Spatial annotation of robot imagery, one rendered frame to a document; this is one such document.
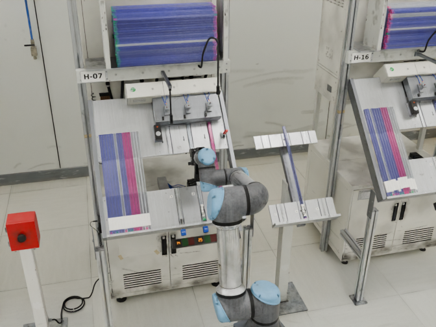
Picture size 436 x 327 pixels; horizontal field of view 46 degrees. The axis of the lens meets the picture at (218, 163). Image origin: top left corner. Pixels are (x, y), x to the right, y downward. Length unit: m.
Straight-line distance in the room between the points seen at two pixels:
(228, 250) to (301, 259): 1.60
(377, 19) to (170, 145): 1.30
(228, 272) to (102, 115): 1.12
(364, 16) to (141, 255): 1.85
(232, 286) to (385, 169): 1.25
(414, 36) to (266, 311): 1.77
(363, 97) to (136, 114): 1.27
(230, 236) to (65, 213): 2.30
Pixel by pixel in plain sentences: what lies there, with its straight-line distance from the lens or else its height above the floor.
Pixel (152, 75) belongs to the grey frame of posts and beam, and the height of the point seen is 1.33.
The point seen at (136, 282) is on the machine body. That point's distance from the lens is 3.08.
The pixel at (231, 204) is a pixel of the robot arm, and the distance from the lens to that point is 1.88.
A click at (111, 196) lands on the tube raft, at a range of 2.52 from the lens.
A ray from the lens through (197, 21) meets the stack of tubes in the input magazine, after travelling 2.60.
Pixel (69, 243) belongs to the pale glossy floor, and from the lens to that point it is 3.73.
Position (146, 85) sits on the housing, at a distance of 2.66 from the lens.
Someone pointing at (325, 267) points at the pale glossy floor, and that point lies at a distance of 3.47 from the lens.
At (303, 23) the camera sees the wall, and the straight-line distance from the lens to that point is 4.45.
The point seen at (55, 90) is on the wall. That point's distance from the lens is 4.23.
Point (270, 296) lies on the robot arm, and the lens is 2.05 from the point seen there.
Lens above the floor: 2.15
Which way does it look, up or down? 28 degrees down
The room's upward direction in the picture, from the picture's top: straight up
